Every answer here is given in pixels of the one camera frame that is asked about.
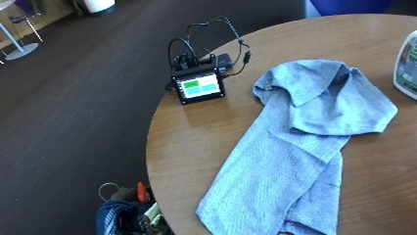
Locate light blue cloth towel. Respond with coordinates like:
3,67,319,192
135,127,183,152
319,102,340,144
195,59,399,235

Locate dark blue bag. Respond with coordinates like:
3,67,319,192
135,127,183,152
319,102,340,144
95,182,175,235

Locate white waste bin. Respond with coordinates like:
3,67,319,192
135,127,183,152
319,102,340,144
82,0,118,16

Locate blue upholstered seat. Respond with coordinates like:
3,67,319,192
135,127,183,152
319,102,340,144
305,0,397,18

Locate white spray bottle green label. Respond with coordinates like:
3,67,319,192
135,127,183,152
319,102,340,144
392,29,417,101

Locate white round table base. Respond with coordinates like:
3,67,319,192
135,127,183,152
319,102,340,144
0,0,40,62

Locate blue chair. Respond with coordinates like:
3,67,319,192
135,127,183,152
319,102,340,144
7,0,46,43

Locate black touchscreen recording device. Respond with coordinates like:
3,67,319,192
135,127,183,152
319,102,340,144
167,53,236,106

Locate black cable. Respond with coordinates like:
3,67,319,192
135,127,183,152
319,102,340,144
167,15,253,78

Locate orange-handled tool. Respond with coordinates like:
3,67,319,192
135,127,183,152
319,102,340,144
136,181,151,204

